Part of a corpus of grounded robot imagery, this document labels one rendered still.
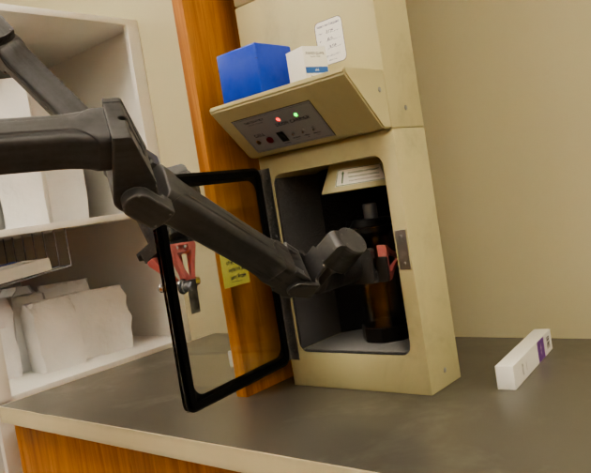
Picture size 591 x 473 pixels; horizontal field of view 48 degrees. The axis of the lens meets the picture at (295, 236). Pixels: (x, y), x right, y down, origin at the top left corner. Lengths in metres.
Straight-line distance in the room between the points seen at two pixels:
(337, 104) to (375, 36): 0.14
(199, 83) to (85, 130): 0.58
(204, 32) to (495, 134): 0.66
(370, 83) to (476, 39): 0.49
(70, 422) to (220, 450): 0.46
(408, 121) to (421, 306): 0.33
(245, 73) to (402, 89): 0.28
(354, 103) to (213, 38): 0.41
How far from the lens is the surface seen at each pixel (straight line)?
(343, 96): 1.12
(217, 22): 1.44
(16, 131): 0.81
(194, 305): 1.14
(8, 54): 1.42
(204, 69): 1.38
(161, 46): 2.26
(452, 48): 1.61
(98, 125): 0.82
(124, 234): 2.47
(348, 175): 1.25
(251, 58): 1.22
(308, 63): 1.17
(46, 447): 1.71
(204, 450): 1.18
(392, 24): 1.24
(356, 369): 1.30
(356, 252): 1.13
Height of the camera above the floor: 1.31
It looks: 3 degrees down
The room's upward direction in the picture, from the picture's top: 9 degrees counter-clockwise
